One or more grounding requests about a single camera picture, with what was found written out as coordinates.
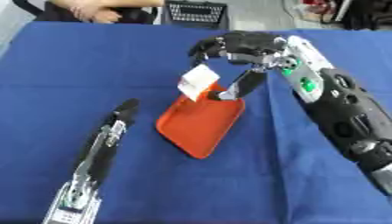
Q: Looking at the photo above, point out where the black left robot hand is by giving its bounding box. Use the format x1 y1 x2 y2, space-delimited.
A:
74 98 141 186

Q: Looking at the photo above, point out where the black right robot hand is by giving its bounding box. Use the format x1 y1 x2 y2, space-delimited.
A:
188 31 288 102

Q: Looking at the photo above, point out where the white paper packet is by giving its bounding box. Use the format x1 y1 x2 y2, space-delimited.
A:
176 64 222 102

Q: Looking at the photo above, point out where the black mesh basket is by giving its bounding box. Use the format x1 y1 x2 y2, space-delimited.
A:
160 0 232 30

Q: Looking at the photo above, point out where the orange plastic tray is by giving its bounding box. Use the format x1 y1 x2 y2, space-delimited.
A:
154 81 247 160

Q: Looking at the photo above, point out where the person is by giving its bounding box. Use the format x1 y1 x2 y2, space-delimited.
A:
33 0 165 25

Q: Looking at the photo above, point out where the dark equipment with cables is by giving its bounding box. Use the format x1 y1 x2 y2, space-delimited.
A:
300 0 392 32

